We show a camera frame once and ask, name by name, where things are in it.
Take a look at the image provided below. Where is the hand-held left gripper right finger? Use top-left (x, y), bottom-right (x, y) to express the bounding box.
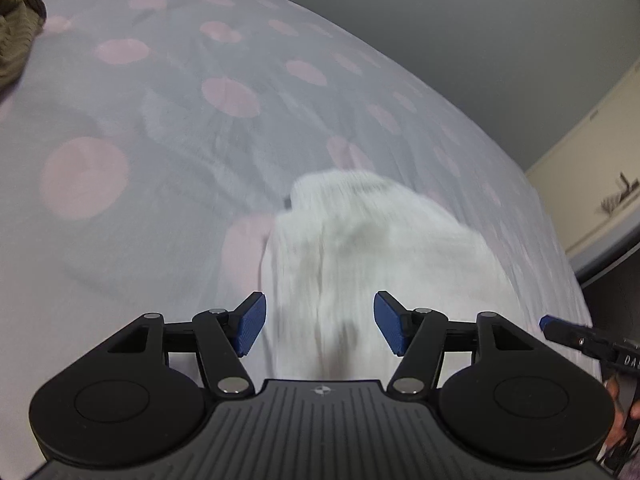
top-left (373, 290), bottom-right (535, 397)

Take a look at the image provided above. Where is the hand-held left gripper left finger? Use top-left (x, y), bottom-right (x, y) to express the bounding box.
top-left (106, 291), bottom-right (269, 399)

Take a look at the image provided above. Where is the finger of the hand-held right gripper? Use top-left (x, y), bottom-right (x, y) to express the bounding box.
top-left (539, 314), bottom-right (608, 362)

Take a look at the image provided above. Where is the white crinkled garment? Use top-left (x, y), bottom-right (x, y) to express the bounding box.
top-left (259, 169), bottom-right (532, 382)

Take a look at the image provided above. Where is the person's right hand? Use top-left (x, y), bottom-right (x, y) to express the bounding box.
top-left (604, 376), bottom-right (640, 457)

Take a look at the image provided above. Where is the cream cabinet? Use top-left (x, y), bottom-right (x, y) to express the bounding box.
top-left (524, 57), bottom-right (640, 283)

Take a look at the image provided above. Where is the olive striped shirt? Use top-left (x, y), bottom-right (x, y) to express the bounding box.
top-left (0, 0), bottom-right (48, 92)

